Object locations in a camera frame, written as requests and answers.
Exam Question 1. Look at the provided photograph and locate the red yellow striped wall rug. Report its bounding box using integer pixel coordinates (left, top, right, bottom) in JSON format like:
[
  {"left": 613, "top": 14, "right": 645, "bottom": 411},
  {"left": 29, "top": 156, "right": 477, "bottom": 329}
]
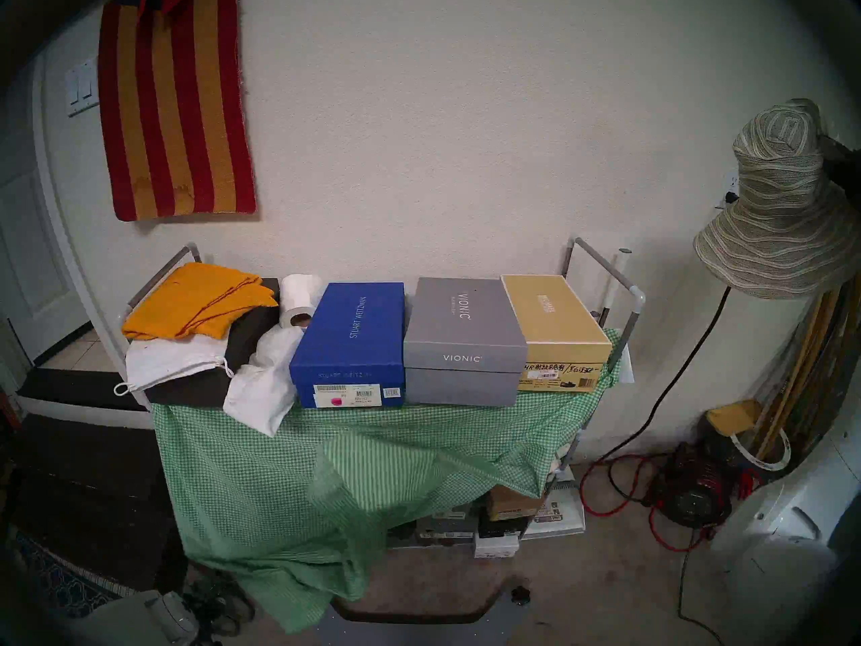
[{"left": 98, "top": 0, "right": 258, "bottom": 221}]

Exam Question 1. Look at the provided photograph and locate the dark grey Vionic shoe box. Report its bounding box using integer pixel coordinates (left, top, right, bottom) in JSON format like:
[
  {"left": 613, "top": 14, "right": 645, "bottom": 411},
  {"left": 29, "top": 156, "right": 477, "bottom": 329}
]
[{"left": 417, "top": 510, "right": 480, "bottom": 543}]

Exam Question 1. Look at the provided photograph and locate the green gingham cloth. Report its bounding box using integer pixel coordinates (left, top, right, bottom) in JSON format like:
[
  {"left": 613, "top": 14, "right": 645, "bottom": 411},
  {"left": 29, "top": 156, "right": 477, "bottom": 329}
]
[{"left": 151, "top": 328, "right": 636, "bottom": 635}]

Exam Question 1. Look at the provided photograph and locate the white shoe box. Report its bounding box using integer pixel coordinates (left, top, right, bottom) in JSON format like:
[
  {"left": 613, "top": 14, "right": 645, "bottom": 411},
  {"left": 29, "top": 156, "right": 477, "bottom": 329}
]
[{"left": 473, "top": 532, "right": 521, "bottom": 559}]

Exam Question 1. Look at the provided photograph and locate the white tape roll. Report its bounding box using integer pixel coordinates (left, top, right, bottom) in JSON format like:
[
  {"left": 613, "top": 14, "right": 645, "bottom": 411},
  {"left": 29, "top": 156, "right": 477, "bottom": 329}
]
[{"left": 732, "top": 428, "right": 793, "bottom": 472}]

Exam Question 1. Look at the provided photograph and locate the black floor cable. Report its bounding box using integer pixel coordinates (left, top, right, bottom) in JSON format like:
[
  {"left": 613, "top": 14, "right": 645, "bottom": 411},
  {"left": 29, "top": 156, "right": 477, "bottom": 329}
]
[{"left": 676, "top": 550, "right": 726, "bottom": 646}]

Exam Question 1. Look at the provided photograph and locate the white cloth dust bag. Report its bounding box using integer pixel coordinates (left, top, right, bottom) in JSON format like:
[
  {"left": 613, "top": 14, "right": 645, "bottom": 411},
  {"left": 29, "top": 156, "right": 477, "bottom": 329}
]
[{"left": 222, "top": 325, "right": 307, "bottom": 438}]

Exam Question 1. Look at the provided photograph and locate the white panel door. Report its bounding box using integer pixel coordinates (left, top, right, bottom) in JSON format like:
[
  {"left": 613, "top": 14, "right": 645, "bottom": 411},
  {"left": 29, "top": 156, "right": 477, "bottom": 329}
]
[{"left": 0, "top": 123, "right": 91, "bottom": 366}]

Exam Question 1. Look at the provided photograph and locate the grey metal shoe rack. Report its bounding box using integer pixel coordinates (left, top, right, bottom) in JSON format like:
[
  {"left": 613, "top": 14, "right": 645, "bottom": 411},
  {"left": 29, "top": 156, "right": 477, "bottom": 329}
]
[{"left": 116, "top": 234, "right": 648, "bottom": 551}]

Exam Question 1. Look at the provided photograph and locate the gold shoe box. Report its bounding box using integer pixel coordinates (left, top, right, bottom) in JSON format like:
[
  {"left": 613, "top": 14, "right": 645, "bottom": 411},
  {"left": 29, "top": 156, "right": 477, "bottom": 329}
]
[{"left": 501, "top": 275, "right": 613, "bottom": 393}]

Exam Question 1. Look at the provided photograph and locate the blue Stuart Weitzman shoe box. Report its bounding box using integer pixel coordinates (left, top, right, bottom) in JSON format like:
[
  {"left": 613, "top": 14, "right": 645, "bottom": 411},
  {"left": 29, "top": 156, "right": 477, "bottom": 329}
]
[{"left": 289, "top": 281, "right": 406, "bottom": 410}]

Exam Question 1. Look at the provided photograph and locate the dark brown shoe box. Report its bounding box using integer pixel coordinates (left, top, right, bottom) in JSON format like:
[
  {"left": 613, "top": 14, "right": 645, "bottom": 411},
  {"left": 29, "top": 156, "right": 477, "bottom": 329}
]
[{"left": 145, "top": 278, "right": 283, "bottom": 408}]

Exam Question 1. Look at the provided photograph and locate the black door mat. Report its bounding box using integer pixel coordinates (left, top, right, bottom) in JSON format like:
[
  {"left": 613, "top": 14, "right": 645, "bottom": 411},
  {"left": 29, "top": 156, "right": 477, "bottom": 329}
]
[{"left": 17, "top": 367, "right": 145, "bottom": 410}]

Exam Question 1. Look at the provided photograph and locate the white flat carton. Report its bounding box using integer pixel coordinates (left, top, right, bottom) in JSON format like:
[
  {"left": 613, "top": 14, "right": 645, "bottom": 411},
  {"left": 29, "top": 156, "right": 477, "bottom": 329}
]
[{"left": 525, "top": 480, "right": 586, "bottom": 541}]

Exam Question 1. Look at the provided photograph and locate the white drawstring bag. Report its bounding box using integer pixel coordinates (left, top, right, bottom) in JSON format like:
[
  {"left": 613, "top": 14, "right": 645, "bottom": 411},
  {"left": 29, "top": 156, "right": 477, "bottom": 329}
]
[{"left": 113, "top": 334, "right": 235, "bottom": 396}]

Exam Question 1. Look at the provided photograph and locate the orange folded cloth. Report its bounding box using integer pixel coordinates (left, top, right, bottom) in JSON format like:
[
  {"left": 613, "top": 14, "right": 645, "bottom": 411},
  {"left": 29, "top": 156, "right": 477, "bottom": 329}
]
[{"left": 122, "top": 262, "right": 280, "bottom": 341}]

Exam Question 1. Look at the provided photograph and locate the dark wooden chest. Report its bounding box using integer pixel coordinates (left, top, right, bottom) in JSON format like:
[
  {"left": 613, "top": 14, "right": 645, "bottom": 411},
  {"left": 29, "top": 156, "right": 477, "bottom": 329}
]
[{"left": 0, "top": 412, "right": 189, "bottom": 591}]

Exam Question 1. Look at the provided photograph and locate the red power cable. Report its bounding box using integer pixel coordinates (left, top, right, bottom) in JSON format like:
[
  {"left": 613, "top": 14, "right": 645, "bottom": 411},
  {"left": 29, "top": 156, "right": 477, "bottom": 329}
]
[{"left": 580, "top": 453, "right": 764, "bottom": 552}]

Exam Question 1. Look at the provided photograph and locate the black power cable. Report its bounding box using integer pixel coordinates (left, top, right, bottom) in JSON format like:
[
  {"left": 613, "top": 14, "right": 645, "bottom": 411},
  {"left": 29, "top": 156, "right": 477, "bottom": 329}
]
[{"left": 592, "top": 190, "right": 741, "bottom": 504}]

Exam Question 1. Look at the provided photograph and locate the large grey Vionic shoe box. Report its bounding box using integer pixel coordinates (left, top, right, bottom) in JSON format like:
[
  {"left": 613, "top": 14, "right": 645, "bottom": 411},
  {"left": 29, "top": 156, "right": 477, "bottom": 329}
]
[{"left": 404, "top": 277, "right": 529, "bottom": 408}]

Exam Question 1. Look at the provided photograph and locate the white double light switch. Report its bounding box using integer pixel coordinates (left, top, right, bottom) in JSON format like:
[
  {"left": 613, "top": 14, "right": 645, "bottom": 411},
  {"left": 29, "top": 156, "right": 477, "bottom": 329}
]
[{"left": 65, "top": 58, "right": 100, "bottom": 117}]

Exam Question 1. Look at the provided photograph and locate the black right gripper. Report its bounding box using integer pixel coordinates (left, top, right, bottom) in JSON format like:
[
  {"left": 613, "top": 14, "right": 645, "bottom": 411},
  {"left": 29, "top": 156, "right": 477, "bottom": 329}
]
[{"left": 819, "top": 135, "right": 861, "bottom": 208}]

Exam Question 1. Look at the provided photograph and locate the yellow wooden long handle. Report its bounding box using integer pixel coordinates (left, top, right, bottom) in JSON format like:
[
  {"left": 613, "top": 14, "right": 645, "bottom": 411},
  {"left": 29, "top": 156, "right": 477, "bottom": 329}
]
[{"left": 752, "top": 291, "right": 855, "bottom": 458}]

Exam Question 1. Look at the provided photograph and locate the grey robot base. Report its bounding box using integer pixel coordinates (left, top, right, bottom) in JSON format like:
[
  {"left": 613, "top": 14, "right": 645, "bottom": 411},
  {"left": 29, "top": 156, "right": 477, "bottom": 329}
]
[{"left": 316, "top": 574, "right": 532, "bottom": 646}]

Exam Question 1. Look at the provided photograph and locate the white toilet paper roll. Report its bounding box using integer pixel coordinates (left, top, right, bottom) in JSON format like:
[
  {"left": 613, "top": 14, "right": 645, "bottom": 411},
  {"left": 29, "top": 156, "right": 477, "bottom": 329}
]
[{"left": 279, "top": 273, "right": 327, "bottom": 329}]

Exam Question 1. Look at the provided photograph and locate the striped straw sun hat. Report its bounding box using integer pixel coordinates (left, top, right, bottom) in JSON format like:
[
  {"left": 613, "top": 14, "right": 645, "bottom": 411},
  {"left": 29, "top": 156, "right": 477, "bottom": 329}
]
[{"left": 694, "top": 100, "right": 861, "bottom": 299}]

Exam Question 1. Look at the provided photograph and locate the brown cardboard shoe box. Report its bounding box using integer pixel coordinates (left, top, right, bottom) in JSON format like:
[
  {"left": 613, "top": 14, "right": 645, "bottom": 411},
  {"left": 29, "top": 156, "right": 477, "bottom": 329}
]
[{"left": 486, "top": 483, "right": 546, "bottom": 522}]

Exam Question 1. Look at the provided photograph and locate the blue patterned rug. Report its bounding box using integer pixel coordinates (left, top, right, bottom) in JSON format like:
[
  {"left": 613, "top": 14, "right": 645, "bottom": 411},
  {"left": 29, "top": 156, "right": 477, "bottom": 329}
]
[{"left": 13, "top": 534, "right": 135, "bottom": 618}]

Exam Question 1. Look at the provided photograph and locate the yellow block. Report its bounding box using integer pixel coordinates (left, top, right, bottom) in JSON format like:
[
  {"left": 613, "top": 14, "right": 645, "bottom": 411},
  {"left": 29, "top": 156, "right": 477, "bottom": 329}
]
[{"left": 705, "top": 399, "right": 762, "bottom": 437}]

